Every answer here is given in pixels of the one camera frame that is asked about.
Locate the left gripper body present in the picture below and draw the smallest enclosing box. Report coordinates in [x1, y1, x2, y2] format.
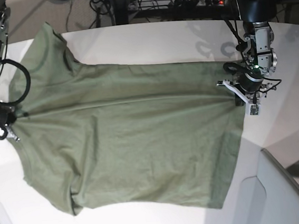
[238, 71, 264, 93]

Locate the black table leg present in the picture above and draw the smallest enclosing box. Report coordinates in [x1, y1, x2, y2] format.
[111, 0, 129, 26]

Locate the green t-shirt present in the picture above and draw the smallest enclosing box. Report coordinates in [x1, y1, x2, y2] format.
[12, 23, 245, 215]

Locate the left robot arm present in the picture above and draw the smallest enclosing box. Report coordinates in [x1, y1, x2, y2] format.
[223, 0, 281, 109]

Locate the black power strip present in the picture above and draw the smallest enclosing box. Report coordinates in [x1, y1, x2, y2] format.
[168, 0, 226, 8]

